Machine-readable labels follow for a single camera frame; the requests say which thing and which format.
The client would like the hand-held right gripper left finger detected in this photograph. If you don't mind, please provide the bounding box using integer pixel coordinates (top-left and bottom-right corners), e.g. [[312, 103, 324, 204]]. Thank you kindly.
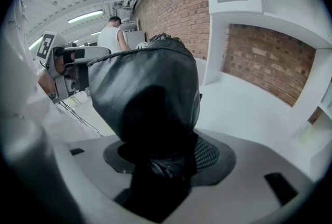
[[66, 136, 161, 224]]

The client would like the person's left forearm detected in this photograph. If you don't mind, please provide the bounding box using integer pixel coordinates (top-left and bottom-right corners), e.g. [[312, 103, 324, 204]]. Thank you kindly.
[[37, 72, 57, 97]]

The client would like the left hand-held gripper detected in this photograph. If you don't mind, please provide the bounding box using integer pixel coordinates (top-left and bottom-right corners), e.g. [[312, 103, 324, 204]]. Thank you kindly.
[[33, 32, 111, 103]]

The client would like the grey partition panel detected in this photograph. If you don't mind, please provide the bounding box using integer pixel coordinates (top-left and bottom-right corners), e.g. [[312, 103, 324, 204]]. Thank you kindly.
[[124, 30, 147, 50]]

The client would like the ceiling tube light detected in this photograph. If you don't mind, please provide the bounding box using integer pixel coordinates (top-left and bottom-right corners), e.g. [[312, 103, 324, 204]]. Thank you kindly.
[[27, 40, 44, 51], [67, 9, 105, 24]]

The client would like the person's white shirt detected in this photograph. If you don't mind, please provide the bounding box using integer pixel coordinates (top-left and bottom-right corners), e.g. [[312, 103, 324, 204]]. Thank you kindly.
[[0, 0, 102, 141]]

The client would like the person's left hand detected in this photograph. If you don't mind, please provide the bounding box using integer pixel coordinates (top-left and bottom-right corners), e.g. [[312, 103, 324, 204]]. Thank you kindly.
[[53, 47, 79, 76]]

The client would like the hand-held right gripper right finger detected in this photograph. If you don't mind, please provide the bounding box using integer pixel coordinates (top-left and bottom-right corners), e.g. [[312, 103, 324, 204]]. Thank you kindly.
[[165, 129, 313, 224]]

